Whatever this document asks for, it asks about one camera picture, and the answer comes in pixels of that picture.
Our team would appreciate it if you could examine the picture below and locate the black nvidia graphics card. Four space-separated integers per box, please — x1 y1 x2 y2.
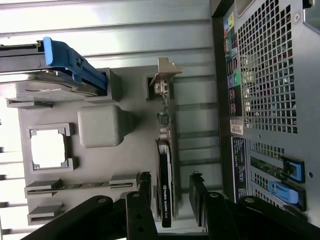
149 57 184 228

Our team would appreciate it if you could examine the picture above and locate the dark printed label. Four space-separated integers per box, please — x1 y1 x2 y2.
231 136 249 204

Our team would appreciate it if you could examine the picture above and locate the green ram stick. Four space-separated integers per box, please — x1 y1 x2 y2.
51 180 138 191

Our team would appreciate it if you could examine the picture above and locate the grey parts rack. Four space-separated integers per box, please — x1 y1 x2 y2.
5 67 225 227

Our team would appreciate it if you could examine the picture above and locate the light blue slot latch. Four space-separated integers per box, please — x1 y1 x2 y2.
268 181 300 206

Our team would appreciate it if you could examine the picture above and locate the green expansion card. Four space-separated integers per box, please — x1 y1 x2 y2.
249 156 286 177

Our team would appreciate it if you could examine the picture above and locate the dark blue slot latch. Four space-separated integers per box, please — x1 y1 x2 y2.
281 156 306 184

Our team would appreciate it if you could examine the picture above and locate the beige barcode label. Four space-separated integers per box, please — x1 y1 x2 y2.
229 119 245 135

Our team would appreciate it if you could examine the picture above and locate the silver cpu chip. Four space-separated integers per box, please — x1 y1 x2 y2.
29 129 69 170

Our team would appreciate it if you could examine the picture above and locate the black pc case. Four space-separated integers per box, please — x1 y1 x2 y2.
209 0 320 229

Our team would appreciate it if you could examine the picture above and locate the hard disk with blue caddy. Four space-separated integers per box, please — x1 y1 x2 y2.
0 36 108 99

